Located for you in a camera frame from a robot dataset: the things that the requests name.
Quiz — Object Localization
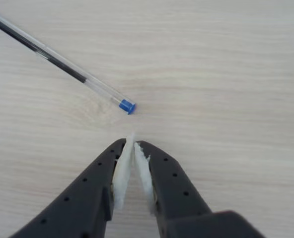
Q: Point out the blue ballpoint pen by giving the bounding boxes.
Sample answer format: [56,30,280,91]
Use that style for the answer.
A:
[0,8,137,116]

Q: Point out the padded gripper finger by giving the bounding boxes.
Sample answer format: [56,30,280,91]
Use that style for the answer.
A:
[134,140,213,238]
[7,132,136,238]

